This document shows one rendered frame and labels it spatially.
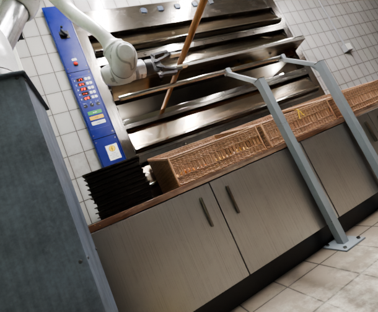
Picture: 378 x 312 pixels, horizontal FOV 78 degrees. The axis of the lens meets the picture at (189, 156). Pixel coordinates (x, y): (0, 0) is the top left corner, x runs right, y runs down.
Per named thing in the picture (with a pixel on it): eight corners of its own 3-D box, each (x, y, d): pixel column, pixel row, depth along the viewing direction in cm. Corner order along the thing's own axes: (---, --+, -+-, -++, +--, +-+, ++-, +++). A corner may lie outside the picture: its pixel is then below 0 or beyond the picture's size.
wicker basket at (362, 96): (292, 141, 193) (277, 111, 197) (336, 122, 213) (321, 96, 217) (344, 116, 148) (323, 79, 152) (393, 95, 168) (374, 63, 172)
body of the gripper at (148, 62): (140, 65, 121) (157, 62, 124) (146, 79, 120) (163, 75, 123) (141, 56, 114) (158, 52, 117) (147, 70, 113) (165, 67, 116)
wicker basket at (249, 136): (161, 197, 153) (145, 160, 157) (230, 168, 173) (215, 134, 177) (178, 187, 108) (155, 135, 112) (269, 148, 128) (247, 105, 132)
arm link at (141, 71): (136, 83, 119) (147, 80, 121) (137, 72, 110) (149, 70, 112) (129, 68, 120) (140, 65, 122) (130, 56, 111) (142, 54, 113)
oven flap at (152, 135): (136, 153, 158) (126, 132, 167) (317, 90, 219) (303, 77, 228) (136, 149, 154) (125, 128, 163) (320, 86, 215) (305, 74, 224)
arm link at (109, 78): (135, 84, 120) (139, 75, 108) (105, 91, 115) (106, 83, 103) (127, 64, 119) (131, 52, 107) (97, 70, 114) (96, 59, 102)
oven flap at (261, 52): (111, 83, 151) (113, 101, 169) (305, 38, 212) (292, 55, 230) (109, 80, 152) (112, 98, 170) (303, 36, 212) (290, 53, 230)
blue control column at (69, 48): (137, 257, 315) (83, 118, 344) (149, 252, 320) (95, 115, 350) (156, 308, 135) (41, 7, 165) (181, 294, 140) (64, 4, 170)
